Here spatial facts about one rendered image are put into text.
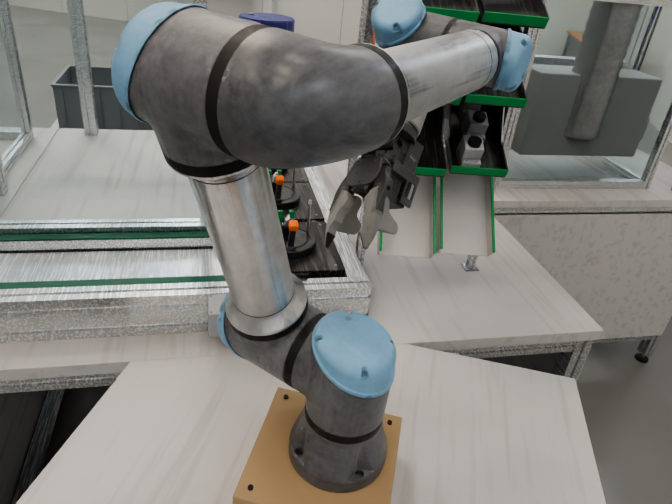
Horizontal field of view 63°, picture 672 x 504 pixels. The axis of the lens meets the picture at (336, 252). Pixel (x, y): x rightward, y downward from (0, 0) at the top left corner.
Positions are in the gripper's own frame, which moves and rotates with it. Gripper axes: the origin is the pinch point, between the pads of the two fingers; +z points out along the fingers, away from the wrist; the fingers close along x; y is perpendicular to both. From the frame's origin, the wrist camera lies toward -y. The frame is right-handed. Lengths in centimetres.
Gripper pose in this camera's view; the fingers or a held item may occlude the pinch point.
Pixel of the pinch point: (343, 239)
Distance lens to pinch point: 80.9
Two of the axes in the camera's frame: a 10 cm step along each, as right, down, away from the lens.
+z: -3.4, 9.1, -2.3
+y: 7.2, 4.1, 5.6
